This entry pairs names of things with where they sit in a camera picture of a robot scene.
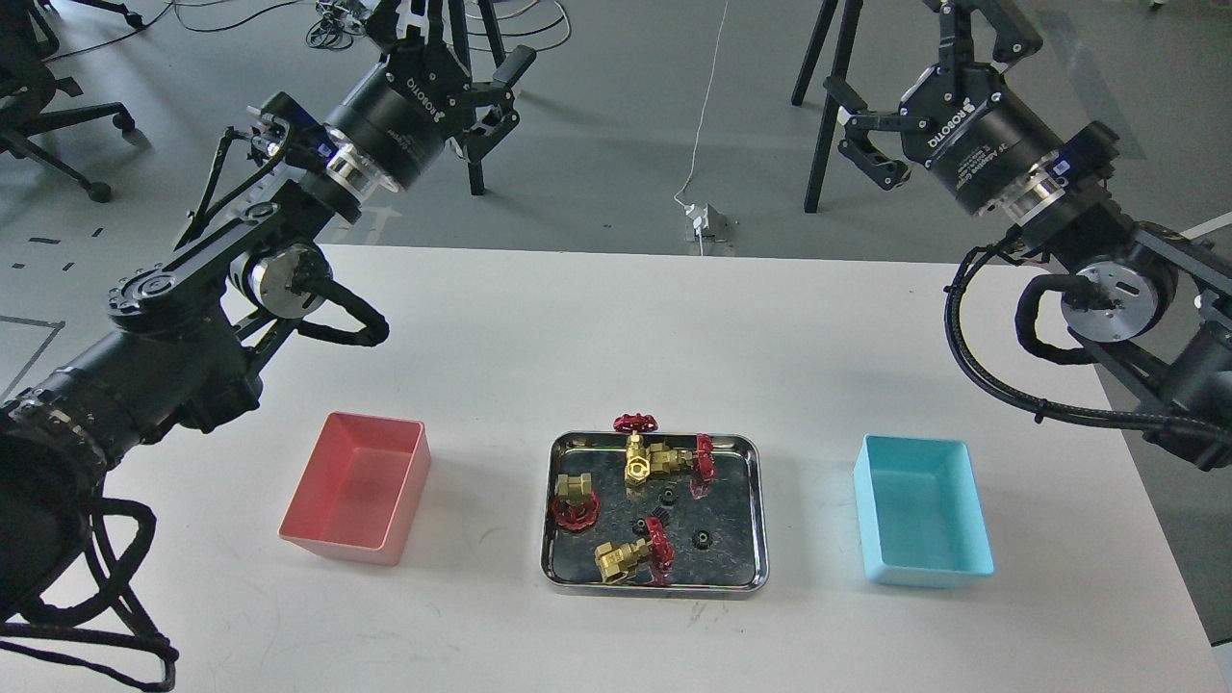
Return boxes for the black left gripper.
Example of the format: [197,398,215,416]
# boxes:
[325,1,537,192]

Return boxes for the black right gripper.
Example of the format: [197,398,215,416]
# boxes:
[824,0,1067,217]

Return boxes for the brass valve red handle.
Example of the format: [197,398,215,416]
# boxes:
[549,474,602,531]
[594,515,675,584]
[612,413,716,499]

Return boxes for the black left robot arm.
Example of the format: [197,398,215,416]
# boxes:
[2,1,537,692]

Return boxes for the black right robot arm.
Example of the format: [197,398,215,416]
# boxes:
[792,1,1231,471]

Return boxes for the pink plastic box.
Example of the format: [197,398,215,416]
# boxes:
[278,412,432,566]

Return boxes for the blue plastic box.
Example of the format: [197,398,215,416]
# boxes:
[853,434,997,588]

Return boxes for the black tripod left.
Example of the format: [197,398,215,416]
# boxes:
[425,1,537,194]

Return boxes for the black tripod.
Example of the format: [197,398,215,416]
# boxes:
[425,1,537,194]
[788,1,862,215]

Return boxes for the black tripod right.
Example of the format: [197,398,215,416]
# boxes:
[788,1,862,215]

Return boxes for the white power adapter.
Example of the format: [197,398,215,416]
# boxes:
[683,203,739,256]

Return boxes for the black office chair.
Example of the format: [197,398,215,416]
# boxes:
[1,1,136,203]

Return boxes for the steel metal tray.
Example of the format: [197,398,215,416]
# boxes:
[540,432,769,598]

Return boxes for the black floor cables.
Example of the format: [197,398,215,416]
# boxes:
[38,0,570,55]

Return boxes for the white cable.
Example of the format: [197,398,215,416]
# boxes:
[673,0,731,208]

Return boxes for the brass valve red handle top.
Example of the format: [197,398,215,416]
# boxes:
[612,413,716,499]

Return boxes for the brass valve red handle bottom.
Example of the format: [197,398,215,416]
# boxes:
[594,515,675,584]

